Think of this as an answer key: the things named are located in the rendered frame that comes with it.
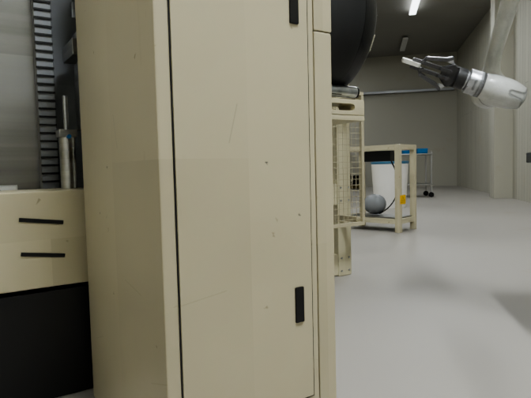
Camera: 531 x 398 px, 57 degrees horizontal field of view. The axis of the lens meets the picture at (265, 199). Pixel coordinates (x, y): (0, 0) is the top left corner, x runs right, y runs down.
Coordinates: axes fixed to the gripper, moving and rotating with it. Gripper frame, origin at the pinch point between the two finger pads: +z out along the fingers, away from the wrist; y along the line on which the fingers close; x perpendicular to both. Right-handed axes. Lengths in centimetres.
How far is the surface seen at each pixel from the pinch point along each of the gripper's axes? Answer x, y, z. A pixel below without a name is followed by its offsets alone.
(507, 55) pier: 727, 51, -167
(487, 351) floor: -52, 70, -56
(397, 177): 231, 131, -35
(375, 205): 241, 170, -27
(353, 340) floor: -53, 87, -16
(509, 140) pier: 680, 172, -222
